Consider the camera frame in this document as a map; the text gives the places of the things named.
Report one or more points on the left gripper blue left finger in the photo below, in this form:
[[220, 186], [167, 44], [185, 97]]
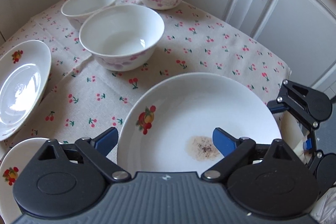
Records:
[[95, 151]]

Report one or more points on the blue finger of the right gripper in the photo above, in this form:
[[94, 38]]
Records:
[[275, 107]]

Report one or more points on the white plate fruit decal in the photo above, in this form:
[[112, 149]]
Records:
[[25, 70], [11, 167]]

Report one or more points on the white plate with stain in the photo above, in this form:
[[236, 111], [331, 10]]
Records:
[[170, 128]]

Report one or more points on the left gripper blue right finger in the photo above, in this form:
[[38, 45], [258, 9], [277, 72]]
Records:
[[237, 153]]

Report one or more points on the cherry print tablecloth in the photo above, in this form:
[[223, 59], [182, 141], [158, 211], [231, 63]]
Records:
[[83, 99]]

